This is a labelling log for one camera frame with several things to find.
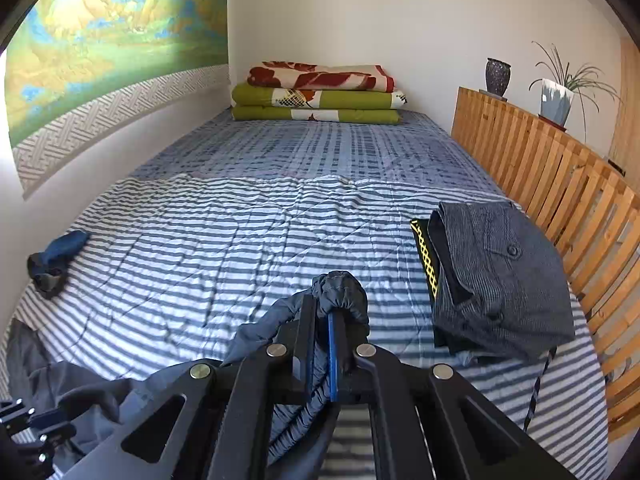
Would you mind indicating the potted spider plant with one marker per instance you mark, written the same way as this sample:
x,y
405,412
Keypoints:
x,y
567,83

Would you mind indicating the dark ceramic vase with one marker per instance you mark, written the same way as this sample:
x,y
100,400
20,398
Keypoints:
x,y
497,76

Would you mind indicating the green folded blanket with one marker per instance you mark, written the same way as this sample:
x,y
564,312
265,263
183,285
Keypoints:
x,y
359,107

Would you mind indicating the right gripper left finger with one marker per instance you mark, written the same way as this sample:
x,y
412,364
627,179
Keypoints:
x,y
212,423

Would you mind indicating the folded dark clothes pile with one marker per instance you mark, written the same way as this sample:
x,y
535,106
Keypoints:
x,y
497,287

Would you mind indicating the wooden slat railing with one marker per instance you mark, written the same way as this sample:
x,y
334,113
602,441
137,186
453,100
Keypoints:
x,y
587,211

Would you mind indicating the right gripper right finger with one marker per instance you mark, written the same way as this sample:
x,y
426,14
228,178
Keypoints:
x,y
428,423

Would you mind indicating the blue black striped underwear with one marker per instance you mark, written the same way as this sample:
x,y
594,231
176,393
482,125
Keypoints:
x,y
48,270

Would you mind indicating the wooden cabinet door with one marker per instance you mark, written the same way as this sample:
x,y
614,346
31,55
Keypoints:
x,y
624,149

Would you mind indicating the landscape wall tapestry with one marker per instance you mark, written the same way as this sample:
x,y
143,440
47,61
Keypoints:
x,y
77,70

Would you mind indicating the striped blue white quilt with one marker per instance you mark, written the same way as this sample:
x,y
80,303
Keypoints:
x,y
209,233

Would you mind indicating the red cream folded blanket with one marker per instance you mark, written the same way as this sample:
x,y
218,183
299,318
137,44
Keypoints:
x,y
301,76

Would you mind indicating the dark grey shorts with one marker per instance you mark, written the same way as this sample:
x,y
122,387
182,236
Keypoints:
x,y
300,434

